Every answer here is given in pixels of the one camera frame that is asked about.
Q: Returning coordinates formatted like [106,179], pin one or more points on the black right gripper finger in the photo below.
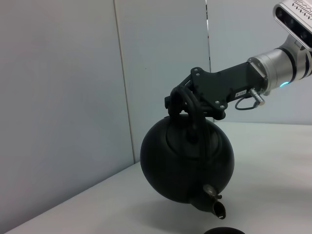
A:
[167,103]
[214,113]

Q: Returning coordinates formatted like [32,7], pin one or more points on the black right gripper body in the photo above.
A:
[219,84]

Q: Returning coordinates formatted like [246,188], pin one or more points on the small black teacup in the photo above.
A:
[221,231]

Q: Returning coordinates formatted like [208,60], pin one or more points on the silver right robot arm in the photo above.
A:
[280,65]

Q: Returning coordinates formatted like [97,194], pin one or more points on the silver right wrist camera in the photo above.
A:
[296,19]

